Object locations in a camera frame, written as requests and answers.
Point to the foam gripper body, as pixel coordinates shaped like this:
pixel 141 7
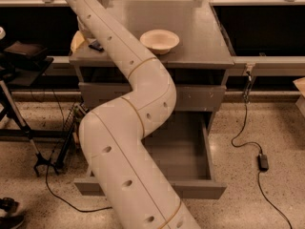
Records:
pixel 77 41

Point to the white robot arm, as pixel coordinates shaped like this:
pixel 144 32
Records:
pixel 153 91

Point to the closed grey top drawer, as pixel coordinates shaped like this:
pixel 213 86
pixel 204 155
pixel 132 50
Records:
pixel 190 98

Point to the open grey middle drawer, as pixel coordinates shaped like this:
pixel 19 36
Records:
pixel 187 156

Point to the black device on stand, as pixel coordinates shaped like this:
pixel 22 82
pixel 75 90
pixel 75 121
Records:
pixel 21 64

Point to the white paper bowl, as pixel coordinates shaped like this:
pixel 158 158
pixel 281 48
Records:
pixel 159 41

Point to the black tripod stand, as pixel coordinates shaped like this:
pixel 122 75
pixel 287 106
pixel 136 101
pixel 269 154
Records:
pixel 11 109

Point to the dark shoe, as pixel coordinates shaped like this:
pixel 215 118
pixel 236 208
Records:
pixel 10 220

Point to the black power adapter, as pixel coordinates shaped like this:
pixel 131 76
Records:
pixel 263 163

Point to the wire basket with items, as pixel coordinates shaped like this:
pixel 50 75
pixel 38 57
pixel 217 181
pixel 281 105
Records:
pixel 73 118

